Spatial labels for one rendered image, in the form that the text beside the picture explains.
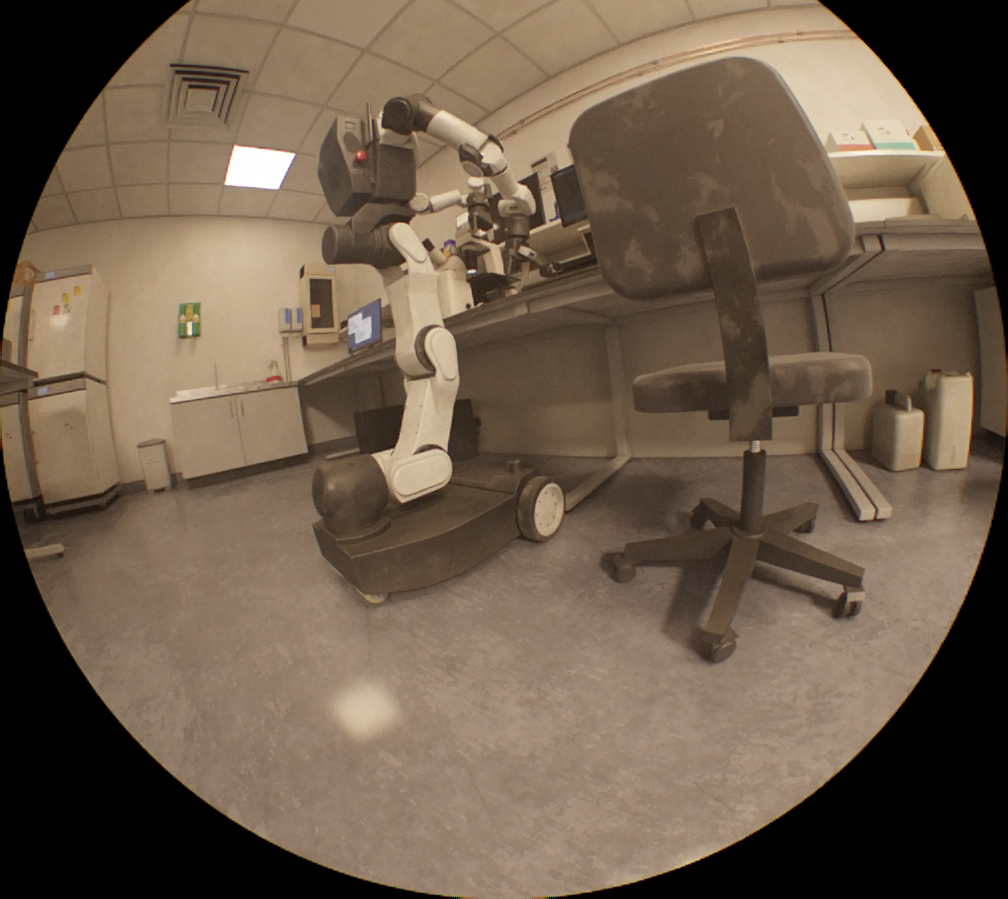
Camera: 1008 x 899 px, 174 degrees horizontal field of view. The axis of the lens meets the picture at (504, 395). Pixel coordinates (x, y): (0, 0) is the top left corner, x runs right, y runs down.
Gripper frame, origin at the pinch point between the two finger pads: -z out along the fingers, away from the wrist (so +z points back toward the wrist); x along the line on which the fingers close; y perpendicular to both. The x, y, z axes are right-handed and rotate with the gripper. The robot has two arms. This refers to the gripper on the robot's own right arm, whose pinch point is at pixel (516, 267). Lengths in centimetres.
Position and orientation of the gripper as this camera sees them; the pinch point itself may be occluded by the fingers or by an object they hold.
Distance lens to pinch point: 118.1
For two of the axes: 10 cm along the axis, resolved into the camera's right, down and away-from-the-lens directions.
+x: 6.4, -1.3, 7.6
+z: 0.3, -9.8, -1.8
